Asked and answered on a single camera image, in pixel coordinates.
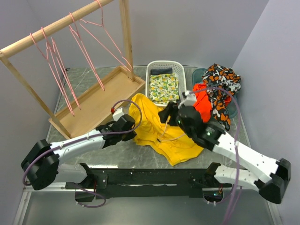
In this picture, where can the teal plastic tray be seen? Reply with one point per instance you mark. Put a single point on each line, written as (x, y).
(197, 79)

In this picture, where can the dark navy folded cloth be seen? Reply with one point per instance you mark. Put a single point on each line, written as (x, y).
(161, 71)

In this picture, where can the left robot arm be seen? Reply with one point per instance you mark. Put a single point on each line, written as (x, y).
(45, 163)

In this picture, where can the pink wire hanger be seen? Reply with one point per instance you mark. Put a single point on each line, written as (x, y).
(55, 74)
(75, 33)
(125, 63)
(57, 56)

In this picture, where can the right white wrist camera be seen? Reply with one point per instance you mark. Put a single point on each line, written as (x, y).
(188, 99)

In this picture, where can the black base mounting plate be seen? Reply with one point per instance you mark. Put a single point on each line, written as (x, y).
(115, 182)

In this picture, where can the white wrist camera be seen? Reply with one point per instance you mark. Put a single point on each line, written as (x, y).
(118, 113)
(188, 99)

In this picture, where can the orange black patterned garment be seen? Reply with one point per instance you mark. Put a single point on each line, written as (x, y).
(222, 82)

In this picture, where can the lemon print folded cloth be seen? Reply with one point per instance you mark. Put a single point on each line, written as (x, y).
(163, 88)

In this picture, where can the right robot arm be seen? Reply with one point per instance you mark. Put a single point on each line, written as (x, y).
(268, 176)

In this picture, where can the yellow shorts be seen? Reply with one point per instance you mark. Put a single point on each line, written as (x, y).
(169, 141)

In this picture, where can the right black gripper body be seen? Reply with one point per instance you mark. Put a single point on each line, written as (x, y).
(173, 120)

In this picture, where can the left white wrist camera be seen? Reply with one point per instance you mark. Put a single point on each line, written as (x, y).
(118, 113)

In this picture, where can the aluminium rail frame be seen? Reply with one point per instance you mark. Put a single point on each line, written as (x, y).
(84, 195)

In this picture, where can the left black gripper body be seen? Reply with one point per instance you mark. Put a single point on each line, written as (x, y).
(127, 136)

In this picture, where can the wooden clothes rack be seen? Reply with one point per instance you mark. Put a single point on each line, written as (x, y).
(122, 84)

